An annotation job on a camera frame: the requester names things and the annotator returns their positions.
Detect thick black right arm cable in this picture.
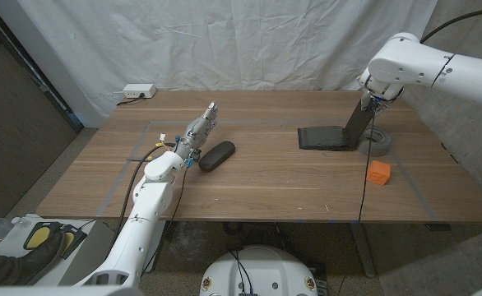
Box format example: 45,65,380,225
419,7,482,44

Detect short grey tape strip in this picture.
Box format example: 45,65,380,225
391,154,438,222
95,122,154,218

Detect yellow black foot pedal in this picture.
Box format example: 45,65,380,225
22,220,65,251
58,229,89,260

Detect grey table leg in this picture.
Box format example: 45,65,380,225
143,220,168,274
349,223,377,279

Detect black power outlet cable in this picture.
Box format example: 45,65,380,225
116,93,146,107

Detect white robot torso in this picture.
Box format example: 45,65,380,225
198,245,319,296

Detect grey duct tape roll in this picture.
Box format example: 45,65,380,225
356,125,393,158

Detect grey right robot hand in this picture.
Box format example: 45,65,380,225
359,88,390,118

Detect white power outlet box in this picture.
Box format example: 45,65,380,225
123,83,158,99

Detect black blue torso cables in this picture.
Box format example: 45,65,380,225
228,249,255,296

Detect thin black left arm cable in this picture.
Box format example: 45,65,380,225
140,164,191,279

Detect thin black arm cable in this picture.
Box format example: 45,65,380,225
337,104,378,296
140,164,191,279

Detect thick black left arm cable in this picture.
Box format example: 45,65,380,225
108,141,177,254

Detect black laptop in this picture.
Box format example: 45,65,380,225
297,98,377,152

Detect orange cube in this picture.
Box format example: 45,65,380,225
365,160,392,187

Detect white backdrop cloth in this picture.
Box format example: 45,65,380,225
16,0,438,127

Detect dark grey door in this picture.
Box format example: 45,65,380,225
0,3,81,219

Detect black glasses case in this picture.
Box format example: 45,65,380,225
197,141,237,173

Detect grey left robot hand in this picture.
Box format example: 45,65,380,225
174,101,219,160

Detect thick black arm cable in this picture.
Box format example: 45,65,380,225
419,7,482,44
108,141,177,254

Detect dark shoe of person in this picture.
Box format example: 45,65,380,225
0,230,66,288

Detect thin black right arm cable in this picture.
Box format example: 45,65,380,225
337,104,378,296

